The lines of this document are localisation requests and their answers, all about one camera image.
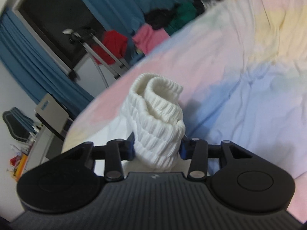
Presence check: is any white knit sweater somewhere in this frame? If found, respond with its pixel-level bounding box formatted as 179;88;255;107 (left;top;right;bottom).
96;73;193;173

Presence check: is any white dressing table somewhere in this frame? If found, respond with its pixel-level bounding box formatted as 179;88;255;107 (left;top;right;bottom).
23;126;55;174

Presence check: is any black and white chair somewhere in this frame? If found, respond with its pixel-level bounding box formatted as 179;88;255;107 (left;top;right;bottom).
35;94;73;159

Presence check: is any orange box on table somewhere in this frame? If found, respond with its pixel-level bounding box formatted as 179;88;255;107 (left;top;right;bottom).
15;154;28;182

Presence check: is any silver tripod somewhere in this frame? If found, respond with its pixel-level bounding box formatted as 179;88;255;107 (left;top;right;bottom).
62;28;130;88

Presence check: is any vanity mirror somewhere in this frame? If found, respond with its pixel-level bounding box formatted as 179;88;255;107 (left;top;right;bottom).
2;107;37;143

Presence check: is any pastel rainbow bed sheet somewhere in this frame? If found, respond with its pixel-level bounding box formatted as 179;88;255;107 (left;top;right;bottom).
63;0;306;222

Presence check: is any red garment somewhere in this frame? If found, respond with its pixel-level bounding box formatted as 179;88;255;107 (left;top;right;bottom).
92;30;128;65

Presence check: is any pink garment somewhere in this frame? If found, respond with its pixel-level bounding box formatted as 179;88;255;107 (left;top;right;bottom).
132;24;170;55

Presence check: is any left blue curtain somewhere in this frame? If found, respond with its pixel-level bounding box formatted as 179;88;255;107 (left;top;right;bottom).
1;9;94;117

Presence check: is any black garment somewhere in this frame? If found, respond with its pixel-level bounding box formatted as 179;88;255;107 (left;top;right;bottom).
144;3;180;30

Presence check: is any green garment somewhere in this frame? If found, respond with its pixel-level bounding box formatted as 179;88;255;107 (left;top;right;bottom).
164;1;205;36

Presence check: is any dark window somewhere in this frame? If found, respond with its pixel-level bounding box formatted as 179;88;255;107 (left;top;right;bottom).
16;0;104;70

